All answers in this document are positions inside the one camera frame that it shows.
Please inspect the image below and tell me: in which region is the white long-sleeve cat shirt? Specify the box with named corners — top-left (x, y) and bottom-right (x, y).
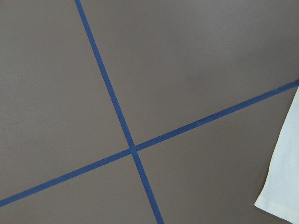
top-left (254, 91), bottom-right (299, 224)

